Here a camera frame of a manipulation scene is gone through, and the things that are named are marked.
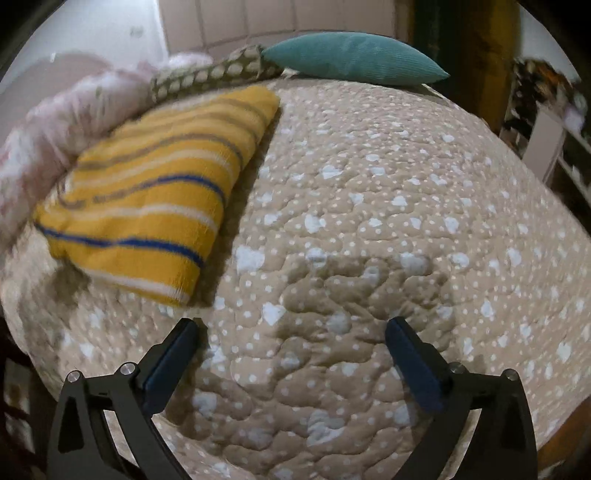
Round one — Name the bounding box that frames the teal cushion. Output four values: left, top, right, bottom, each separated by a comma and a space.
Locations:
261, 32, 451, 88

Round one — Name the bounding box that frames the arched pink headboard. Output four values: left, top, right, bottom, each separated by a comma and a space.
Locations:
0, 53, 109, 139

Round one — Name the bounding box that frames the wooden door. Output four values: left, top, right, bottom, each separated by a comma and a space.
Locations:
411, 0, 520, 132

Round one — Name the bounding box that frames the pink floral duvet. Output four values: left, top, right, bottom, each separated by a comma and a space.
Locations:
0, 52, 213, 252

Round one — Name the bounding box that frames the brown bolster pillow white print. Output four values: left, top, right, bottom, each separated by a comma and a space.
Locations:
150, 45, 284, 104

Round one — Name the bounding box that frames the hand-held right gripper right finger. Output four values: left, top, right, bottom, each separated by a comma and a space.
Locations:
385, 316, 539, 480

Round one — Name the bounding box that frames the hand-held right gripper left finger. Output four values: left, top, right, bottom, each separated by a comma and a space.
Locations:
46, 318, 200, 480

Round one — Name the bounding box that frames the glossy beige wardrobe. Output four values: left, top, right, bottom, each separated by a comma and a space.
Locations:
159, 0, 416, 56

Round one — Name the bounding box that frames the cluttered white shelf unit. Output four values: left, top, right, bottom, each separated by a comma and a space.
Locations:
499, 55, 591, 217

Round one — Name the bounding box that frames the yellow striped sweater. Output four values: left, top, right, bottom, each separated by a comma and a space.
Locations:
33, 85, 282, 308

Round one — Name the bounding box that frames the beige quilt with white hearts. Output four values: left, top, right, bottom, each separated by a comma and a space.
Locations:
0, 76, 591, 480

